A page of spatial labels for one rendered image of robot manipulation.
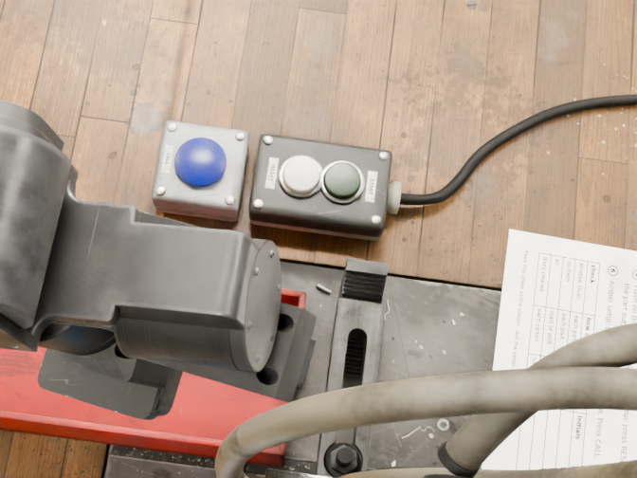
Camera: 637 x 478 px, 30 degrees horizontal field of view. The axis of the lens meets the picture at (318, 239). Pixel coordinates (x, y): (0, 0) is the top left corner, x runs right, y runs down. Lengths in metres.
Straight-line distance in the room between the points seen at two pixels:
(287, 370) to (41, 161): 0.16
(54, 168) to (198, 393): 0.46
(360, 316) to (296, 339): 0.31
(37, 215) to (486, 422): 0.22
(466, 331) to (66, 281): 0.50
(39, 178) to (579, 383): 0.25
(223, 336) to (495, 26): 0.60
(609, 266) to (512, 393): 0.70
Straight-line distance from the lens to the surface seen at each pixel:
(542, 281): 0.96
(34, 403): 0.92
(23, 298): 0.46
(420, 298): 0.94
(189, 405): 0.90
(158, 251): 0.48
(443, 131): 0.99
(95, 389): 0.62
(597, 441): 0.94
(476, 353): 0.93
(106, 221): 0.50
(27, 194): 0.46
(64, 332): 0.52
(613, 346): 0.29
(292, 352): 0.55
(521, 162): 0.99
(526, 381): 0.28
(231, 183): 0.93
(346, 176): 0.92
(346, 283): 0.85
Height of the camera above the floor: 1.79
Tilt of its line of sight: 71 degrees down
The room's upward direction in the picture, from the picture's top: 9 degrees clockwise
